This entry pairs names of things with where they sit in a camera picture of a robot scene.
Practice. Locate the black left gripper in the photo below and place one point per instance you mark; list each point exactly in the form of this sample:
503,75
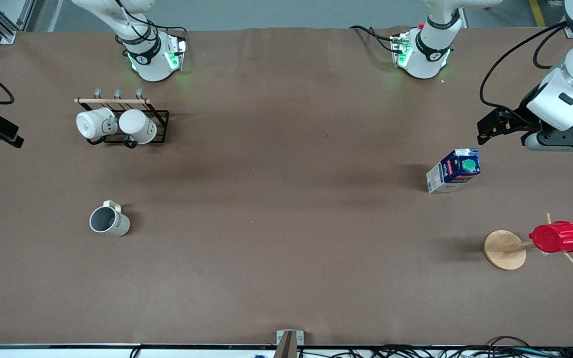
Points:
519,121

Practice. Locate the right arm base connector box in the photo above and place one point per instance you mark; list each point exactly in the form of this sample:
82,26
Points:
176,54

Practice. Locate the white mug with grey inside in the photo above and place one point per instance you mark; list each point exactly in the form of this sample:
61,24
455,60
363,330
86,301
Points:
117,226

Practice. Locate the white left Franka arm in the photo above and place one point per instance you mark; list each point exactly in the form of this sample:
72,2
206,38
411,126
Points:
565,99

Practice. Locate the brown camera pole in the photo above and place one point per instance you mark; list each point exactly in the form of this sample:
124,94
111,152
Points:
286,348

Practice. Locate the white ceramic mug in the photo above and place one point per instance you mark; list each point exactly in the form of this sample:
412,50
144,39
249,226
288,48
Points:
137,124
90,124

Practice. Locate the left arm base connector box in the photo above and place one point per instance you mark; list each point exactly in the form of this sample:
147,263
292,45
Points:
401,49

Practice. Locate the aluminium frame profile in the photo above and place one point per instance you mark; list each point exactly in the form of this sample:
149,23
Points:
5,35

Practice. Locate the red plastic cup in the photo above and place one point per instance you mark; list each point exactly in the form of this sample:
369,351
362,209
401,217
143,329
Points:
557,237

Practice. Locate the wooden cup tree stand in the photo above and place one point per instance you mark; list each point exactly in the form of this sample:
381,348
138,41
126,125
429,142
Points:
503,248

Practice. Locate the grey metal mounting bracket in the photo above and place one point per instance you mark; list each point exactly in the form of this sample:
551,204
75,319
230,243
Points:
280,335

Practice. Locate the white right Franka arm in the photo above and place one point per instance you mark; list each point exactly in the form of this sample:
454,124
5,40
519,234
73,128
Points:
142,59

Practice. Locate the blue milk carton green cap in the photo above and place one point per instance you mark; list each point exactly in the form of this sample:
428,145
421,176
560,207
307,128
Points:
453,171

